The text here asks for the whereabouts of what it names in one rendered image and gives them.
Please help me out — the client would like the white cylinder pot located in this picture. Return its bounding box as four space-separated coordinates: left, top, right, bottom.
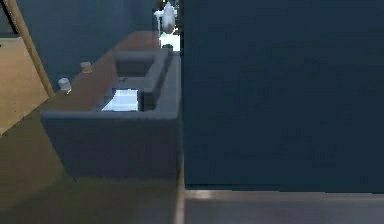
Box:
57 77 73 93

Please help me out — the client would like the pale blue cushion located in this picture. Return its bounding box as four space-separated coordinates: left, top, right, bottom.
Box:
101 88 140 112

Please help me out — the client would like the light wooden door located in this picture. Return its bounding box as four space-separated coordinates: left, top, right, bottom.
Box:
0 0 56 136

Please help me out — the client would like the tan cylinder pot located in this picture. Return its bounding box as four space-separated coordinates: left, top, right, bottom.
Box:
79 61 94 74

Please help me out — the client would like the dark grey sofa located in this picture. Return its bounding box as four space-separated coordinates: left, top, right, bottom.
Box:
40 48 183 180

